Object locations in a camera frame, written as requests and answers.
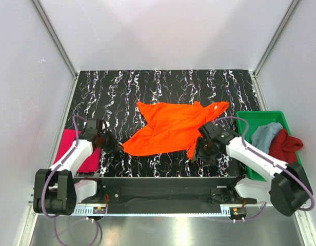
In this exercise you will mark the left aluminium frame post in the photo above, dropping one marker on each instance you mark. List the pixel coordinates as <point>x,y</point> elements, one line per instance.
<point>41,12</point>

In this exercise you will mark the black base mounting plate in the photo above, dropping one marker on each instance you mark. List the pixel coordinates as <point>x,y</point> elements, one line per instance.
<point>122,190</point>

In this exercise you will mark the right aluminium frame post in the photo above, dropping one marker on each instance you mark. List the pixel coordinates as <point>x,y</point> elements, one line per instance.
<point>291,9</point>

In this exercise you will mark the light blue t shirt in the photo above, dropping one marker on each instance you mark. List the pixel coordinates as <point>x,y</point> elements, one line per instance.
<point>264,135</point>

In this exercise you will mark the green plastic bin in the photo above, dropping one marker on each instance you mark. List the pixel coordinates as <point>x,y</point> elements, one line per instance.
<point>260,118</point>

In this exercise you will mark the dark red t shirt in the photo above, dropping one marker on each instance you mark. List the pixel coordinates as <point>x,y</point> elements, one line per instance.
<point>284,147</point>

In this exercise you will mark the aluminium frame post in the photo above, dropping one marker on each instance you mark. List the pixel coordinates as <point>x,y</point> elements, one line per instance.
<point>41,12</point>
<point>291,9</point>

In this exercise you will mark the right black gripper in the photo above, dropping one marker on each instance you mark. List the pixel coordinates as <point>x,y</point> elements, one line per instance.
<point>208,161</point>

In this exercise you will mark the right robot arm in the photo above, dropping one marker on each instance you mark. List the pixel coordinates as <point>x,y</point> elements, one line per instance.
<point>285,186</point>

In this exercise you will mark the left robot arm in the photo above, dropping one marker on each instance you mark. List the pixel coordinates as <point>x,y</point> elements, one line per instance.
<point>55,192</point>

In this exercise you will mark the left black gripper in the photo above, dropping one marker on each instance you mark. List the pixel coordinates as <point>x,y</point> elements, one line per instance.
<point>114,146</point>

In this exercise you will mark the folded magenta t shirt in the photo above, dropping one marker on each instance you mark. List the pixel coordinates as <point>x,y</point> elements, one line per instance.
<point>77,159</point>

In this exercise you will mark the orange t shirt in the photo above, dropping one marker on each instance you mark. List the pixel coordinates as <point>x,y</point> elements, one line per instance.
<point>171,127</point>

